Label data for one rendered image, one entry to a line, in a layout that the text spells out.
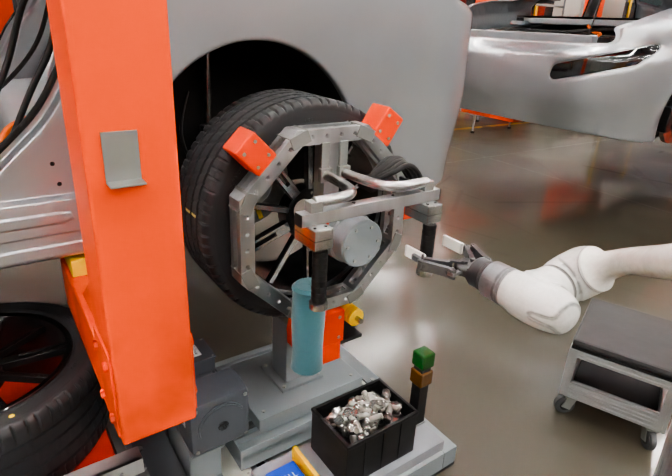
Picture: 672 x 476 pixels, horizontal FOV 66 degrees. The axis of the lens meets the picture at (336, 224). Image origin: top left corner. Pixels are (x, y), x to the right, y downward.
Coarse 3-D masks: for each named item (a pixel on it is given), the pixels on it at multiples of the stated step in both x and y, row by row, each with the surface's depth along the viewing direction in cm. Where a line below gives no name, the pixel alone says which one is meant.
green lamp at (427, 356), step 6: (420, 348) 122; (426, 348) 122; (414, 354) 121; (420, 354) 120; (426, 354) 120; (432, 354) 120; (414, 360) 121; (420, 360) 120; (426, 360) 119; (432, 360) 121; (420, 366) 120; (426, 366) 120; (432, 366) 121
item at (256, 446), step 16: (304, 416) 171; (256, 432) 161; (272, 432) 164; (288, 432) 162; (304, 432) 166; (240, 448) 157; (256, 448) 156; (272, 448) 160; (288, 448) 164; (240, 464) 155
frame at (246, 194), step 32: (288, 128) 128; (320, 128) 129; (352, 128) 134; (288, 160) 126; (256, 192) 126; (384, 192) 156; (384, 224) 159; (384, 256) 158; (256, 288) 134; (352, 288) 156
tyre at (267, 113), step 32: (256, 96) 145; (288, 96) 139; (320, 96) 143; (224, 128) 135; (256, 128) 128; (192, 160) 138; (224, 160) 127; (192, 192) 135; (224, 192) 128; (192, 224) 136; (224, 224) 132; (192, 256) 150; (224, 256) 135; (224, 288) 139
